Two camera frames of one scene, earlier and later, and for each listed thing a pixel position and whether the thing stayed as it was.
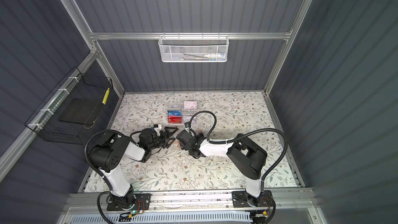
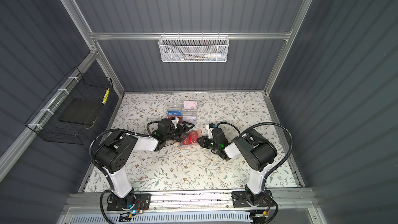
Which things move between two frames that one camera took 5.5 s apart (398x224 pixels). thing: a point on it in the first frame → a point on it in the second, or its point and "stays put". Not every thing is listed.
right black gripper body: [198, 137] → [216, 147]
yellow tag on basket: [105, 96] stays put
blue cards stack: [174, 113] stays put
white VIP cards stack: [187, 119] stays put
